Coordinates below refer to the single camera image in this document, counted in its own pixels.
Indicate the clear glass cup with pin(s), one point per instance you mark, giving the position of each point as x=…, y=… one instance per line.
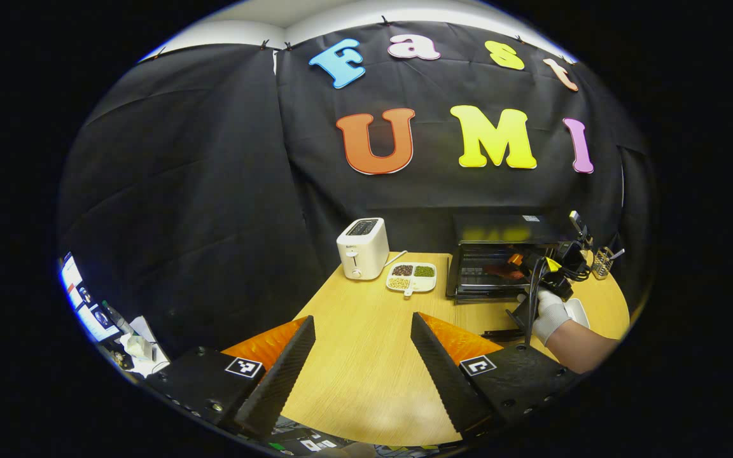
x=603, y=266

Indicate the white divided snack plate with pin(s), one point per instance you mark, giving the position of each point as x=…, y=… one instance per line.
x=412, y=277

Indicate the lit computer monitor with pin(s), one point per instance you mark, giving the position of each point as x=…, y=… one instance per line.
x=80, y=299

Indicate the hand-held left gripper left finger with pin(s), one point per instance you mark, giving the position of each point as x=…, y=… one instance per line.
x=280, y=381

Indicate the small white rectangular plate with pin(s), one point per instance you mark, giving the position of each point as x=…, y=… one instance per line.
x=579, y=312

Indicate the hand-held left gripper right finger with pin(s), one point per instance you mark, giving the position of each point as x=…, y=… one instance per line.
x=446, y=381

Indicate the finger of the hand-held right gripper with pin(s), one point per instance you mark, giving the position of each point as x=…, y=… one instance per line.
x=516, y=259

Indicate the white crumpled paper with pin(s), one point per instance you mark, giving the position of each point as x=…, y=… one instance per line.
x=140, y=350

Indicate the black electric oven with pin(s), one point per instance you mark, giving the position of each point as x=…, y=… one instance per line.
x=500, y=229

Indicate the white toaster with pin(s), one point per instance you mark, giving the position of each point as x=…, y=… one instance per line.
x=363, y=251

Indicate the black backdrop cloth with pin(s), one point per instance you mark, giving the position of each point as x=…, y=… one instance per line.
x=214, y=191

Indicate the metal spoon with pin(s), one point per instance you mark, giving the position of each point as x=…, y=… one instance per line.
x=618, y=253

